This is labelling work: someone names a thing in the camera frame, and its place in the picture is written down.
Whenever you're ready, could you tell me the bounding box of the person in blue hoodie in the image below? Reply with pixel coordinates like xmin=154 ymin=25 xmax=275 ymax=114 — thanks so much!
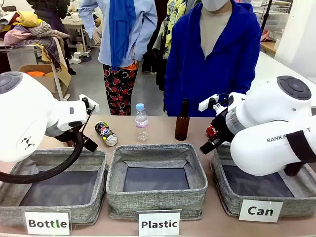
xmin=163 ymin=0 xmax=262 ymax=118

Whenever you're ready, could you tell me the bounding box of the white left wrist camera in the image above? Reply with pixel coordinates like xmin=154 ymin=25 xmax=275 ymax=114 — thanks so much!
xmin=79 ymin=93 xmax=100 ymax=113

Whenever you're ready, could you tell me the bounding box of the pile of colourful clothes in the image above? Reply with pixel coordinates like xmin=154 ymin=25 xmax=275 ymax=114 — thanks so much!
xmin=0 ymin=10 xmax=71 ymax=72

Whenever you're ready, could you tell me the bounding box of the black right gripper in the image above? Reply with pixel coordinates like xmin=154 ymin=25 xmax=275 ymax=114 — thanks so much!
xmin=199 ymin=108 xmax=236 ymax=155

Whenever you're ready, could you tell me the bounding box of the white table leg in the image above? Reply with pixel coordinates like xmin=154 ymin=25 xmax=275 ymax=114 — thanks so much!
xmin=53 ymin=70 xmax=71 ymax=101

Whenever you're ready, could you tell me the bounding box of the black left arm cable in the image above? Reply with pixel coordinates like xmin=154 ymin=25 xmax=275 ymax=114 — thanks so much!
xmin=0 ymin=132 xmax=84 ymax=184

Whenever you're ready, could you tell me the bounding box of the person in light blue shirt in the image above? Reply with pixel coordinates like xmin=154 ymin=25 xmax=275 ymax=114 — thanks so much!
xmin=79 ymin=0 xmax=158 ymax=116

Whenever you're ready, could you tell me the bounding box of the clear plastic bottle blue cap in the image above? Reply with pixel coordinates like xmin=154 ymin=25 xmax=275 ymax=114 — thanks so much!
xmin=134 ymin=103 xmax=149 ymax=143

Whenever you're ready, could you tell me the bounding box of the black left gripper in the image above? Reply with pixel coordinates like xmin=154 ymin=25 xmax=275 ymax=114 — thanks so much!
xmin=63 ymin=131 xmax=99 ymax=153

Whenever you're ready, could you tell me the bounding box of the blue scarf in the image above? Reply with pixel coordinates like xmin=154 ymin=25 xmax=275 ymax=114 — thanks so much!
xmin=108 ymin=0 xmax=137 ymax=72

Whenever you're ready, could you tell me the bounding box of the crushed red can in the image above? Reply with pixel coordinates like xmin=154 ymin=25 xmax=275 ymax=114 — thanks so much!
xmin=206 ymin=125 xmax=220 ymax=138

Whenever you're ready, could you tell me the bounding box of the white Bottle label sign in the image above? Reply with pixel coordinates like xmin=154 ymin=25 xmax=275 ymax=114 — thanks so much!
xmin=24 ymin=211 xmax=72 ymax=236

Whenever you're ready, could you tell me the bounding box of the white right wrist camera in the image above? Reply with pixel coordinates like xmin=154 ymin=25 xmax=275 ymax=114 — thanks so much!
xmin=198 ymin=94 xmax=229 ymax=116

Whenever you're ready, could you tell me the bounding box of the grey fabric basket Can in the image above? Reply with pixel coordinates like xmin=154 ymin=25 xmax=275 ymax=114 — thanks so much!
xmin=209 ymin=142 xmax=316 ymax=218

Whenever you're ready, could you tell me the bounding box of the person in dark clothes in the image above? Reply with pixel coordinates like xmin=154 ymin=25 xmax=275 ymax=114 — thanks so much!
xmin=26 ymin=0 xmax=78 ymax=76

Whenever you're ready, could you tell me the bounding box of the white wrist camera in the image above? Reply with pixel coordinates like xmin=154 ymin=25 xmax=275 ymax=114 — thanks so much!
xmin=79 ymin=93 xmax=100 ymax=113
xmin=198 ymin=94 xmax=229 ymax=116

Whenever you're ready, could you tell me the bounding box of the white wire shelving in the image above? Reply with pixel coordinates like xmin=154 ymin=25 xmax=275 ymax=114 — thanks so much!
xmin=254 ymin=0 xmax=294 ymax=33

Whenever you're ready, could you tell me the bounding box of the grey fabric basket Plastic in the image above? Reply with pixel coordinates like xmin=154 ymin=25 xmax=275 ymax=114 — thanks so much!
xmin=105 ymin=143 xmax=208 ymax=221

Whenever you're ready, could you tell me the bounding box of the brown glass bottle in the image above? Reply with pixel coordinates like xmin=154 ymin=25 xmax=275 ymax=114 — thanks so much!
xmin=174 ymin=98 xmax=190 ymax=141

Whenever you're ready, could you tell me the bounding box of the grey fabric basket Bottle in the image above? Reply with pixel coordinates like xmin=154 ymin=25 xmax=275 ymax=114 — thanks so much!
xmin=0 ymin=148 xmax=109 ymax=227

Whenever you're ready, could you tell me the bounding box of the white face mask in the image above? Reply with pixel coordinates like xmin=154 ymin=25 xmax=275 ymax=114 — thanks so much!
xmin=201 ymin=0 xmax=233 ymax=12

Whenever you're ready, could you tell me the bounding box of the person in floral shirt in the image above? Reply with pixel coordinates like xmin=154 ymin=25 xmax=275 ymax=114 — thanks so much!
xmin=152 ymin=0 xmax=199 ymax=61

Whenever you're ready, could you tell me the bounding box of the crushed black Pepsi can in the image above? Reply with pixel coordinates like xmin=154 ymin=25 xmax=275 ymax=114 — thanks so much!
xmin=94 ymin=120 xmax=119 ymax=148

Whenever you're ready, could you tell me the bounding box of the white Can label sign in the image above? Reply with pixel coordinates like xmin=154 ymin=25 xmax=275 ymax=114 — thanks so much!
xmin=238 ymin=199 xmax=284 ymax=223

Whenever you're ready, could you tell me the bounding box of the brown cardboard box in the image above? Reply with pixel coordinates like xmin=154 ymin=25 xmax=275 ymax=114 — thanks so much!
xmin=18 ymin=64 xmax=72 ymax=99

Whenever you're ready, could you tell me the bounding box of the white Plastic label sign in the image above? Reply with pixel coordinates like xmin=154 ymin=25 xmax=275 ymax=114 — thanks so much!
xmin=137 ymin=209 xmax=182 ymax=237

